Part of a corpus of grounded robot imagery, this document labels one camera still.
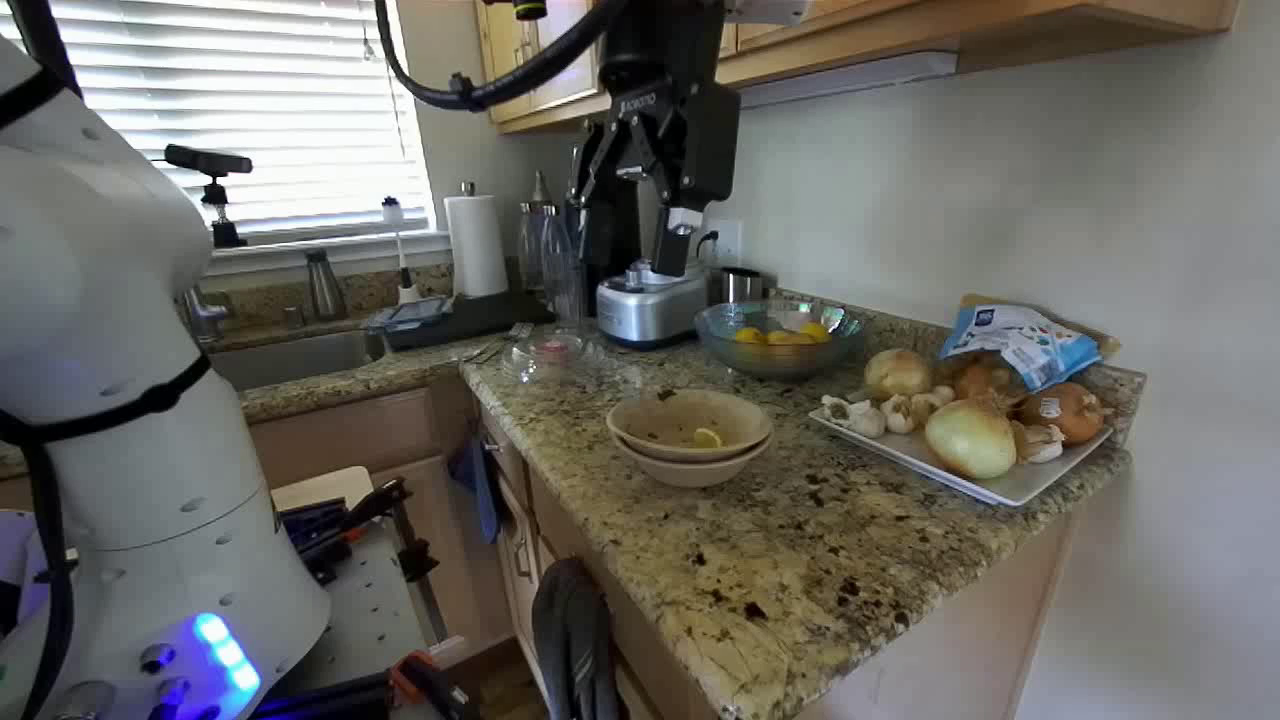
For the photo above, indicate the chrome faucet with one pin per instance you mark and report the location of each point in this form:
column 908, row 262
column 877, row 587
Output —
column 327, row 287

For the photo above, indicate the blue-green glass bowl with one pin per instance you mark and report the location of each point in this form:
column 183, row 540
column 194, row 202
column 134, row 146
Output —
column 781, row 360

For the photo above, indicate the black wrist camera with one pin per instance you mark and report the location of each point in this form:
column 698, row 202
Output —
column 708, row 140

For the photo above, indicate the yellow lemon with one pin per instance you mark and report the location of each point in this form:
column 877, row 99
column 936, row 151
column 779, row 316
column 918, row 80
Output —
column 753, row 338

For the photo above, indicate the white mushroom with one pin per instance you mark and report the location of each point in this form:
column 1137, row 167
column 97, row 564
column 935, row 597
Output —
column 1040, row 444
column 864, row 418
column 908, row 408

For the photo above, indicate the white dish brush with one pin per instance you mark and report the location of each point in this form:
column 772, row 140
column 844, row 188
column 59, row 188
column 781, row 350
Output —
column 399, row 222

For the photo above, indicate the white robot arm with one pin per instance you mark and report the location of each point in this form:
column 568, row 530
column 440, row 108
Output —
column 123, row 332

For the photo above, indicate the silver food processor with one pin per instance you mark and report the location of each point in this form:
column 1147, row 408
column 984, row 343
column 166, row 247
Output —
column 647, row 312

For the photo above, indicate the black soda maker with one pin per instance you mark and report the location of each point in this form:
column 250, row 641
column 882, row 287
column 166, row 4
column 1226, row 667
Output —
column 605, row 227

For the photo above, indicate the blue hanging cloth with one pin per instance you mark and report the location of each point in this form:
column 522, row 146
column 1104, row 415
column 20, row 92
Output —
column 479, row 484

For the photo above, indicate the large yellow onion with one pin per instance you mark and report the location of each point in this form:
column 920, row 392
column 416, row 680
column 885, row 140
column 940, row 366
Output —
column 971, row 442

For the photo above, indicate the white work table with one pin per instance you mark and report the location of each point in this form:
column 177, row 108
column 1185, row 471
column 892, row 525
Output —
column 355, row 612

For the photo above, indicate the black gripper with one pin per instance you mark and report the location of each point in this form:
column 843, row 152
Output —
column 661, row 46

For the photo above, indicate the stainless steel cup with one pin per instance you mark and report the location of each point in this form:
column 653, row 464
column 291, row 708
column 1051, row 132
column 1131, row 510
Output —
column 742, row 287

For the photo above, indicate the glass lid red knob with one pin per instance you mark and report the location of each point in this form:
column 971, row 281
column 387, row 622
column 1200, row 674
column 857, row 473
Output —
column 555, row 355

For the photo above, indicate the wooden base cabinets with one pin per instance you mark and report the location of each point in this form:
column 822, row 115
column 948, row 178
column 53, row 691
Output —
column 403, row 432

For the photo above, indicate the wooden upper cabinets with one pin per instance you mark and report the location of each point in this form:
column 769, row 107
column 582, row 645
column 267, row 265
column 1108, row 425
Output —
column 864, row 33

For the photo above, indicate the paper towel roll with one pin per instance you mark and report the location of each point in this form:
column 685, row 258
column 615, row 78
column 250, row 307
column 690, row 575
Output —
column 479, row 247

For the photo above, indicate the gray hanging towel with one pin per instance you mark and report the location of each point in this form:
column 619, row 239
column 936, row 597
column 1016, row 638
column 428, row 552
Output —
column 573, row 641

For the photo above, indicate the beige ceramic bowl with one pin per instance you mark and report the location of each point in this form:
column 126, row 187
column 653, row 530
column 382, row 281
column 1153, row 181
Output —
column 665, row 425
column 692, row 473

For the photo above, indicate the lemon slice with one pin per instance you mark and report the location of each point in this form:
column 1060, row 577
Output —
column 705, row 439

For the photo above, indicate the black camera on stand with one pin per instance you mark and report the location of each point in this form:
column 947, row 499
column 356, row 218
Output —
column 208, row 161

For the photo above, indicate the steel sink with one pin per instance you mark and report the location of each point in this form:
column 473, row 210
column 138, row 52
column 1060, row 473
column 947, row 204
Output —
column 284, row 357

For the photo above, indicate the white wall outlet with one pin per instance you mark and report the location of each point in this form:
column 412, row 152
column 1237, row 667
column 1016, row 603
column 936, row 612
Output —
column 728, row 239

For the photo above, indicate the small clear bottle silver cap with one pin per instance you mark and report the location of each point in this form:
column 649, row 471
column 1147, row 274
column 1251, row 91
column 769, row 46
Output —
column 537, row 233

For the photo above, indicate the brown shallot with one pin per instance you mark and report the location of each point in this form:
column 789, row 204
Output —
column 991, row 385
column 1075, row 408

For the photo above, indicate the blue white snack bag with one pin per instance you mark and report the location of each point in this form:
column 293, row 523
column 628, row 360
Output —
column 1025, row 343

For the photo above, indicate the white window blinds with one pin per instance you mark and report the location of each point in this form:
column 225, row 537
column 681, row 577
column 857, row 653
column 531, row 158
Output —
column 306, row 107

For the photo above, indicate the clear plastic pitcher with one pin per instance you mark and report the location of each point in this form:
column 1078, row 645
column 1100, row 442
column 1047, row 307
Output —
column 565, row 265

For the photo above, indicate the white rectangular plate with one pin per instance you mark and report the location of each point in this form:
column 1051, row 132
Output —
column 1020, row 484

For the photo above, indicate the black orange clamp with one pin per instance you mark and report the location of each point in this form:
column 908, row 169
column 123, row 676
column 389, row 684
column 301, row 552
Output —
column 424, row 680

